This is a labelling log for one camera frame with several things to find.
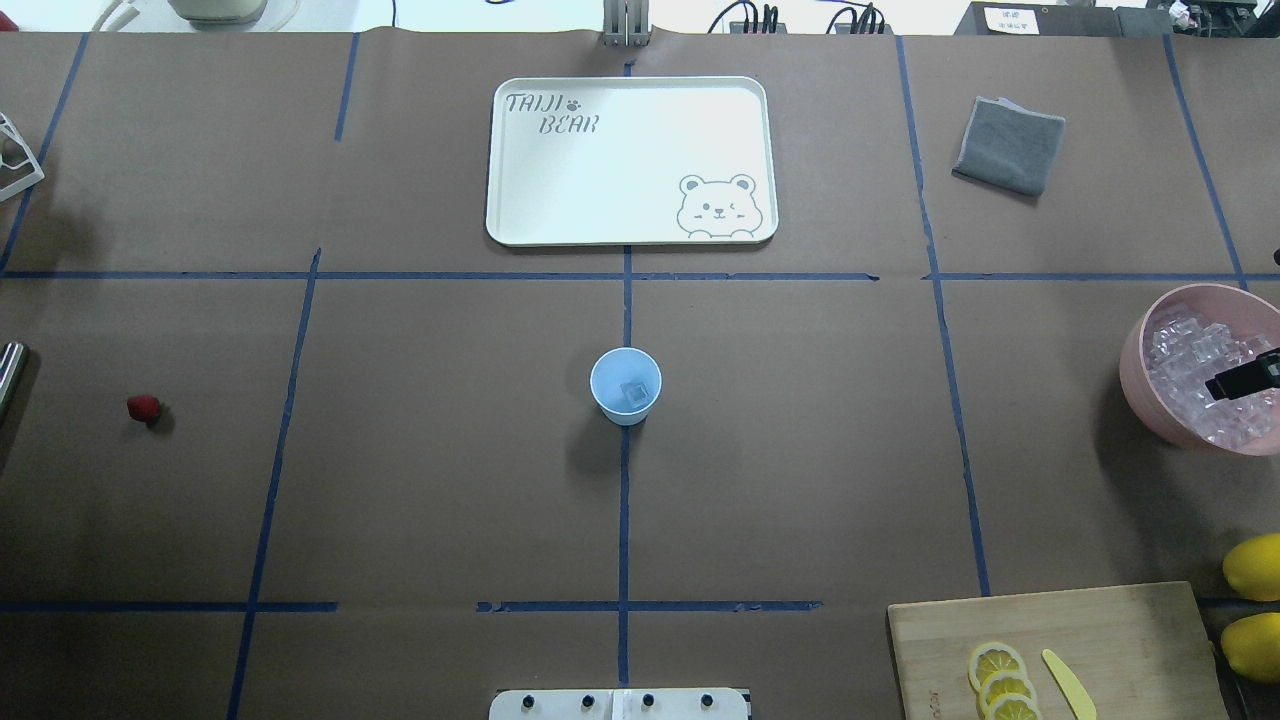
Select red strawberry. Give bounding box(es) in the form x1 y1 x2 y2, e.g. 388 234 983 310
125 395 164 427

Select clear ice cubes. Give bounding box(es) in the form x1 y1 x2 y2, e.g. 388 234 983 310
1143 304 1277 450

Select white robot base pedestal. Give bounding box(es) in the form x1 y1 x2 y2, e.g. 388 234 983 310
488 687 753 719

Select light blue plastic cup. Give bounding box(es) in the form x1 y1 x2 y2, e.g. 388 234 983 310
589 347 663 427

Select yellow plastic knife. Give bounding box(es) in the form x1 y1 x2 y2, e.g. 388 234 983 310
1041 648 1098 720

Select bamboo cutting board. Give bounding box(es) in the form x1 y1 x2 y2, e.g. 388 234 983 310
887 582 1228 719

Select lemon slices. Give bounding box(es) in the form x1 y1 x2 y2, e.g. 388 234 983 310
966 641 1043 719

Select white bear serving tray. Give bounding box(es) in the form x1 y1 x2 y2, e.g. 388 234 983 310
485 76 780 249

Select pink bowl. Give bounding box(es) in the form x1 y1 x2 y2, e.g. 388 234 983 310
1117 282 1279 457

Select grey folded cloth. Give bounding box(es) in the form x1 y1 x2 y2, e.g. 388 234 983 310
952 96 1068 199

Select yellow lemon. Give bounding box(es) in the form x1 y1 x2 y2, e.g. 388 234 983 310
1221 533 1279 603
1220 612 1279 684

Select steel muddler with black tip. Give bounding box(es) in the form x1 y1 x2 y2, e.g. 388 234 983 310
0 341 29 419

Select white wire cup rack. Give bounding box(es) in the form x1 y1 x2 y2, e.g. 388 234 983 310
1 113 45 202

